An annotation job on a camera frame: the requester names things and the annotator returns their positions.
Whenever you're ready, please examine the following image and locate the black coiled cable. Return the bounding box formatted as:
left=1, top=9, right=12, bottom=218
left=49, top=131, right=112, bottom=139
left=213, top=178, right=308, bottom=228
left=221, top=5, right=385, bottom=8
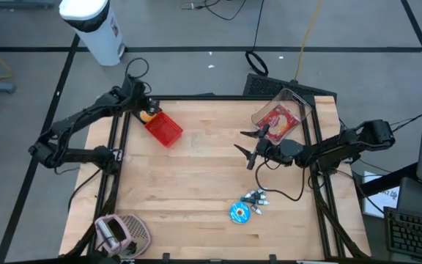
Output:
left=245, top=0, right=270, bottom=77

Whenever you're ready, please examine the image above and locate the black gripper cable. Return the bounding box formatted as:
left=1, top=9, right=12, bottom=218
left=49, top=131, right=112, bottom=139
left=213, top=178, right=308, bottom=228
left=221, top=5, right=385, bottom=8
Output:
left=253, top=159, right=307, bottom=202

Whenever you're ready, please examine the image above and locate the red plastic basket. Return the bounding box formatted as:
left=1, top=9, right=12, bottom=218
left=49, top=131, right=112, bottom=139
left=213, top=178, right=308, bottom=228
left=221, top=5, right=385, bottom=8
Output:
left=144, top=110, right=184, bottom=149

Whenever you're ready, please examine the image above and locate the black keyboard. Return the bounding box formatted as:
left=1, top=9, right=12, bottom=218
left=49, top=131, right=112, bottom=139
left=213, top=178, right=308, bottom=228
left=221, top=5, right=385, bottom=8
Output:
left=382, top=205, right=422, bottom=263

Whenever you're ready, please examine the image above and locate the yellow cable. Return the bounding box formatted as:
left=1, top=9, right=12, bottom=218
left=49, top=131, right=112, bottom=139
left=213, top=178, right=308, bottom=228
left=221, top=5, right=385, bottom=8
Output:
left=293, top=0, right=322, bottom=82

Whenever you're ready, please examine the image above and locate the white trash can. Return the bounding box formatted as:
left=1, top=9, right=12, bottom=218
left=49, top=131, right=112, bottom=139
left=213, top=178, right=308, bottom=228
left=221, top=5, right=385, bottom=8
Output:
left=58, top=0, right=127, bottom=67

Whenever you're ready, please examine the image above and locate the round disc with orange print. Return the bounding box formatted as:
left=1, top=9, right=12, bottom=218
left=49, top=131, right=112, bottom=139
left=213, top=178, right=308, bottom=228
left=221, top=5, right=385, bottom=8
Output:
left=139, top=109, right=159, bottom=124

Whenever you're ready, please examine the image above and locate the red popcorn bag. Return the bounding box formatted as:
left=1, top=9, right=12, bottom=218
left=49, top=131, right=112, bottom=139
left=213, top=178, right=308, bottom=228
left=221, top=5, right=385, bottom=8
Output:
left=256, top=103, right=303, bottom=143

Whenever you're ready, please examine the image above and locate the pink perforated metal holder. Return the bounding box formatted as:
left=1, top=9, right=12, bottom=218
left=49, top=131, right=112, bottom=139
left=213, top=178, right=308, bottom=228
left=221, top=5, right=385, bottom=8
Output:
left=93, top=213, right=152, bottom=258

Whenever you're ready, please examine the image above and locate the clear plastic bin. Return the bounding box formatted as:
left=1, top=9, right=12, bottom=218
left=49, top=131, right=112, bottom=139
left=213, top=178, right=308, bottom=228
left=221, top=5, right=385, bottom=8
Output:
left=250, top=87, right=314, bottom=147

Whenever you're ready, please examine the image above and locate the white paper sheet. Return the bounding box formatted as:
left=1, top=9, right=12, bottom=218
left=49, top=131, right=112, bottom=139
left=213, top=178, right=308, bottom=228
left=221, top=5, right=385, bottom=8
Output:
left=361, top=170, right=401, bottom=219

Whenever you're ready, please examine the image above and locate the black aluminium table frame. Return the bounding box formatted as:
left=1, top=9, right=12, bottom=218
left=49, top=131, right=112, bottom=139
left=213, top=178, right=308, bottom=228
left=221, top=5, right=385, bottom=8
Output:
left=59, top=93, right=375, bottom=264

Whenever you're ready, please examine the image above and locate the silver metal cylinder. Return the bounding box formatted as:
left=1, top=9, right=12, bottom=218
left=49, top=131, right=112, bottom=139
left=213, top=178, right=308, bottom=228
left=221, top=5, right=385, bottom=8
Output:
left=97, top=219, right=119, bottom=249

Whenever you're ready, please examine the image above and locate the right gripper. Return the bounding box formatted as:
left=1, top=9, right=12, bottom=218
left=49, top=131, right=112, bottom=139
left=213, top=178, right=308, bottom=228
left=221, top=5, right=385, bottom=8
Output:
left=233, top=123, right=304, bottom=170

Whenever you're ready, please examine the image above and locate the blue disc with yellow centre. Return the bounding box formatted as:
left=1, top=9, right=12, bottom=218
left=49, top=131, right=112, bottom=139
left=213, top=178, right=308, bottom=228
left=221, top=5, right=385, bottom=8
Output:
left=228, top=200, right=252, bottom=225

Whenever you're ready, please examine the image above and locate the black perforated panel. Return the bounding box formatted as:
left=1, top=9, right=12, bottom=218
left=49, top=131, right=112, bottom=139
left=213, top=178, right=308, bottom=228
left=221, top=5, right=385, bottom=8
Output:
left=242, top=73, right=338, bottom=100

